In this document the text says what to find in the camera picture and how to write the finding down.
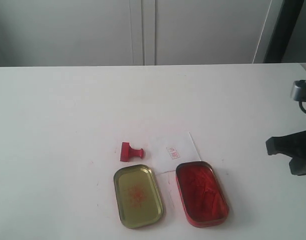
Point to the red plastic stamp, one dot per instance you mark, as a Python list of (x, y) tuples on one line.
[(127, 152)]

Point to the red ink pad tin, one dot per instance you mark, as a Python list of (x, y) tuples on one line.
[(202, 197)]

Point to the gold metal tin lid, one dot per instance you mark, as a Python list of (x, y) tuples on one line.
[(138, 197)]

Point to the dark vertical post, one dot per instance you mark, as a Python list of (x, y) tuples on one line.
[(284, 27)]

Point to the white paper sheet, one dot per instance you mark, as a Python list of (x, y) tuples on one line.
[(167, 152)]

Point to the white cabinet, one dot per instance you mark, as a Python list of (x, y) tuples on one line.
[(132, 32)]

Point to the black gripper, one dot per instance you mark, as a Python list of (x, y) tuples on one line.
[(290, 145)]

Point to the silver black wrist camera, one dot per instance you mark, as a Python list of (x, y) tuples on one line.
[(298, 92)]

